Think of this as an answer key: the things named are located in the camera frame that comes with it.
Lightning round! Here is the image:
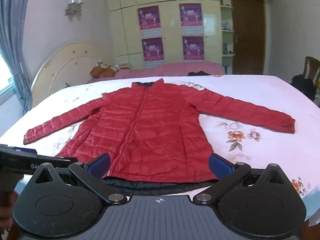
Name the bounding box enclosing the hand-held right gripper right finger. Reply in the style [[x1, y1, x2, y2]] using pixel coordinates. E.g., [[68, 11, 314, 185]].
[[192, 152, 293, 205]]

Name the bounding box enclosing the pink bed cover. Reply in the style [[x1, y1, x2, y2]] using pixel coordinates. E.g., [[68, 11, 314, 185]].
[[86, 61, 225, 84]]

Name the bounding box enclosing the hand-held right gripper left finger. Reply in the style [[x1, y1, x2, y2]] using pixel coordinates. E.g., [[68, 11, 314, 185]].
[[30, 152, 128, 205]]

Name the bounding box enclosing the purple wall poster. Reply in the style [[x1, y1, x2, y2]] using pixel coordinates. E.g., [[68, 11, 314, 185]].
[[179, 3, 202, 27], [137, 5, 161, 30], [141, 37, 164, 62], [182, 36, 205, 60]]

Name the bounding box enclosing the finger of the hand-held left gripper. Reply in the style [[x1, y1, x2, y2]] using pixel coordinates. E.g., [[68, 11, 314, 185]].
[[0, 144, 78, 169]]

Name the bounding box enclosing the silver wall lamp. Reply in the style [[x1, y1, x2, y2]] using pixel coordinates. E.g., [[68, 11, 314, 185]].
[[64, 0, 84, 16]]

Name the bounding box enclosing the blue curtain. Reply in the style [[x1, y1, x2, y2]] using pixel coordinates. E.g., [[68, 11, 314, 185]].
[[0, 0, 33, 115]]

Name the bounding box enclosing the brown wooden door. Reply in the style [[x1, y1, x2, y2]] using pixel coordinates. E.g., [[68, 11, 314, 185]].
[[230, 0, 266, 75]]

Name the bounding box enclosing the red puffer jacket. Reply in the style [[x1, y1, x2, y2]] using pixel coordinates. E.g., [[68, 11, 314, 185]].
[[23, 78, 296, 195]]

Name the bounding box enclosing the orange patterned cloth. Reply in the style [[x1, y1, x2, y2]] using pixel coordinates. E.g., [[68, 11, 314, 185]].
[[90, 59, 133, 78]]

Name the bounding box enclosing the cream bed headboard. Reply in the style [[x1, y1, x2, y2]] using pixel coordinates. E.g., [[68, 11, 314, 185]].
[[30, 42, 117, 108]]

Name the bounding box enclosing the window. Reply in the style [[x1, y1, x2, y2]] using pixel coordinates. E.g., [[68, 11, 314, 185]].
[[0, 52, 15, 98]]

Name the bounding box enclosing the cream wardrobe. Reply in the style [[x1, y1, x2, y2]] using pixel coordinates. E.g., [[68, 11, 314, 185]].
[[104, 0, 237, 68]]

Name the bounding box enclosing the white floral bed sheet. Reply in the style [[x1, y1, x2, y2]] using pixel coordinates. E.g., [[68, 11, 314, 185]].
[[0, 74, 320, 218]]

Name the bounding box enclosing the cream corner shelf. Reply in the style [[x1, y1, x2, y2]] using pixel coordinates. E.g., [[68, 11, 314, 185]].
[[219, 0, 237, 67]]

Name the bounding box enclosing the person's left forearm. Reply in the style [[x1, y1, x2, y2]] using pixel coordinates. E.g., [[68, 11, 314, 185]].
[[0, 192, 18, 230]]

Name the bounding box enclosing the wooden chair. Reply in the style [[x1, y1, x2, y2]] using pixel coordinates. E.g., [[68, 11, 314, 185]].
[[302, 56, 320, 88]]

